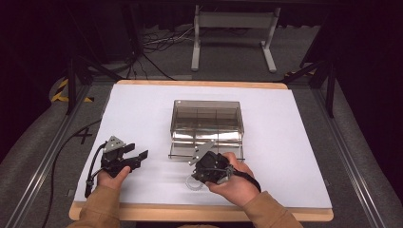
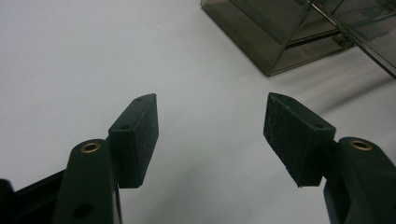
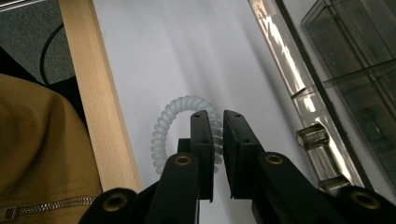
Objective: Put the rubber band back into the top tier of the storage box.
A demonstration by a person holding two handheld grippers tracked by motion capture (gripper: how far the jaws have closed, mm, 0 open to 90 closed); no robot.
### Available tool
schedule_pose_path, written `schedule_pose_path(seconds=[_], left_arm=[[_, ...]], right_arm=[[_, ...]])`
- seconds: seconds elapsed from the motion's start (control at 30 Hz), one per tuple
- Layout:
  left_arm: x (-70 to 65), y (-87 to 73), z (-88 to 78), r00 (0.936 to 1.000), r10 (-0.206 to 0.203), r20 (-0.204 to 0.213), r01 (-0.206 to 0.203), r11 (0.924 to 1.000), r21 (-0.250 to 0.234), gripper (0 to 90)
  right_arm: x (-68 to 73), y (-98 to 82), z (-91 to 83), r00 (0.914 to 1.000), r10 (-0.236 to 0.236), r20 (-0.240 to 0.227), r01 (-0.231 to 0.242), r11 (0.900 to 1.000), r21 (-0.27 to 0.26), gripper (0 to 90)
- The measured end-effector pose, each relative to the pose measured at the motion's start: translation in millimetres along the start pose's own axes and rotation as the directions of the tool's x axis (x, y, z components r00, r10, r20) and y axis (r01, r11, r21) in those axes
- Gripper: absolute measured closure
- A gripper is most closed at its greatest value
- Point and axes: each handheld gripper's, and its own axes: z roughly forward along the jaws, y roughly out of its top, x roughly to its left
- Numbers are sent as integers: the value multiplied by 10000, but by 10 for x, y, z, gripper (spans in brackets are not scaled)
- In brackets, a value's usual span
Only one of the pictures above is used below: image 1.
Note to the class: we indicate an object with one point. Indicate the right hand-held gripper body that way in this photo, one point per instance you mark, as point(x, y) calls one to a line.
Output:
point(210, 167)

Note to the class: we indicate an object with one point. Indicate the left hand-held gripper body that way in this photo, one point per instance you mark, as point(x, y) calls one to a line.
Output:
point(114, 158)

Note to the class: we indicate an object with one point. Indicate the smoky clear drawer cabinet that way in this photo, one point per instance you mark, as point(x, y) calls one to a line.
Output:
point(206, 117)

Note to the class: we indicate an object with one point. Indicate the person's left hand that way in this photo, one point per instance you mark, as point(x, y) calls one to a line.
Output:
point(109, 182)

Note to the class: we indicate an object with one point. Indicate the person's right hand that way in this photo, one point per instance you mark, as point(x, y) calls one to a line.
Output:
point(237, 190)

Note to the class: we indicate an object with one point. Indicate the white table mat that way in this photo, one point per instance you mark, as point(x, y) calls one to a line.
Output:
point(269, 142)

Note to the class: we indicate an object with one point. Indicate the black tripod stand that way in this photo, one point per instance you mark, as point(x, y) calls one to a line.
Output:
point(71, 82)
point(329, 85)

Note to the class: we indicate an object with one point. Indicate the grey metal stand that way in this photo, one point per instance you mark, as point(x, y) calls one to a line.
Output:
point(234, 20)

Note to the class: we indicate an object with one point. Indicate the aluminium floor rail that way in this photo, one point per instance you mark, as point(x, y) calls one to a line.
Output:
point(348, 161)
point(47, 161)

